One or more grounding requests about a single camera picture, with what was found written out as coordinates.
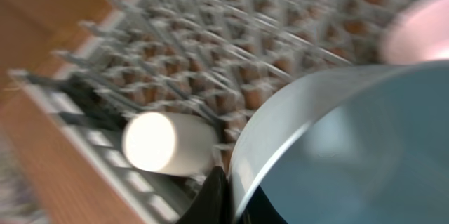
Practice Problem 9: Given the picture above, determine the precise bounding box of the white bowl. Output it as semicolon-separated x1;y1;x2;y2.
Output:
380;0;448;65

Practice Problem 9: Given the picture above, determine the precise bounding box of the light blue bowl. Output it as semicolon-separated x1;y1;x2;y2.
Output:
229;61;448;223

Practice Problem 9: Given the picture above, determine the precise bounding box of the white cup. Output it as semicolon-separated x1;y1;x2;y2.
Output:
122;112;219;176

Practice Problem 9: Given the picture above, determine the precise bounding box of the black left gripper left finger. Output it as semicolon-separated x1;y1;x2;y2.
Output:
176;166;231;224

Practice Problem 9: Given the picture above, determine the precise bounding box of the grey plastic dish rack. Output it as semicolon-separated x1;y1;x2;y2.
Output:
6;0;449;224

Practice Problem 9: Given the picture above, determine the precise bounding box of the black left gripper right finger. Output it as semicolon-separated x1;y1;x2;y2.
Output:
241;186;287;224

